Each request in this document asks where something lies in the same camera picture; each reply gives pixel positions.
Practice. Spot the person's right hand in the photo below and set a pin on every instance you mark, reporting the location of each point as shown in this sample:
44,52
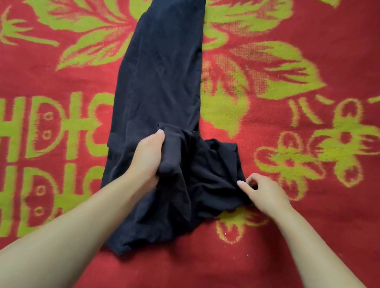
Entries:
268,196

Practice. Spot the person's left hand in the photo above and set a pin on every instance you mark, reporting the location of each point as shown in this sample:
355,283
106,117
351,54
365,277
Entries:
146,160

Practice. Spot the plain black garment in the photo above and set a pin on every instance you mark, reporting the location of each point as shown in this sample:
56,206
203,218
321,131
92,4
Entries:
163,87

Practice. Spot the red and yellow blanket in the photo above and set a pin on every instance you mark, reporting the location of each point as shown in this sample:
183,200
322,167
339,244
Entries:
315,169

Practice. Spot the person's left forearm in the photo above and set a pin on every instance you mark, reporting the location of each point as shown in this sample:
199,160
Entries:
51,249

